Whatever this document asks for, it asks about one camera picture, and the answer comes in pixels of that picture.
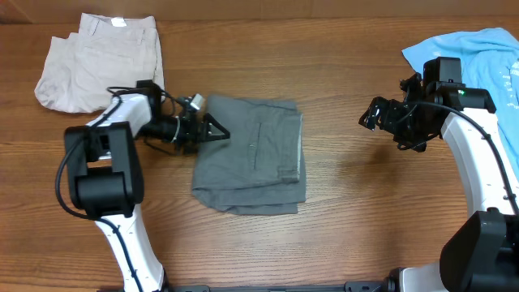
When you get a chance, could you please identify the grey shorts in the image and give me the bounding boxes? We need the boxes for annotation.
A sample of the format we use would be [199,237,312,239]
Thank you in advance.
[191,95,307,215]

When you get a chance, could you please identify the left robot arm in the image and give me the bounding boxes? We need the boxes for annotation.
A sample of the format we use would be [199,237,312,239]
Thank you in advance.
[54,79,230,291]

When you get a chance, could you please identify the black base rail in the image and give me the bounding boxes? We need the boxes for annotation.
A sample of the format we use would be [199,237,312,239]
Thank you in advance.
[165,281,384,292]

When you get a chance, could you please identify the light blue t-shirt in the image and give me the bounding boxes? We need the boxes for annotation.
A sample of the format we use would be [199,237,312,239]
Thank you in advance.
[402,28,518,174]

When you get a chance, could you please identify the folded beige shorts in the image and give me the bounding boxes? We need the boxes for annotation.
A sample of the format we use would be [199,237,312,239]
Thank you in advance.
[34,13,165,113]

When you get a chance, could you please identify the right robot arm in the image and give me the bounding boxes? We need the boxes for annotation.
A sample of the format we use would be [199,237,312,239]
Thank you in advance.
[359,57,518,291]

